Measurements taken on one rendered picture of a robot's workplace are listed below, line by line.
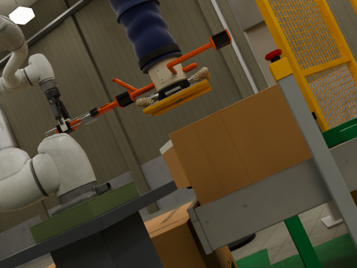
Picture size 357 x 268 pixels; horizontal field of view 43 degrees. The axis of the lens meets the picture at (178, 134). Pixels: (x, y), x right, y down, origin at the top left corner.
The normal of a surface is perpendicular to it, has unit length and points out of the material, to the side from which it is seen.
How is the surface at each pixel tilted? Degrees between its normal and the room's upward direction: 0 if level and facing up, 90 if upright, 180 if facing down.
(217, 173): 90
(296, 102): 90
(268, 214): 90
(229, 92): 90
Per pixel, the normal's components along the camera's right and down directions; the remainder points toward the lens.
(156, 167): -0.44, 0.13
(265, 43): -0.14, -0.01
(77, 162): 0.61, -0.36
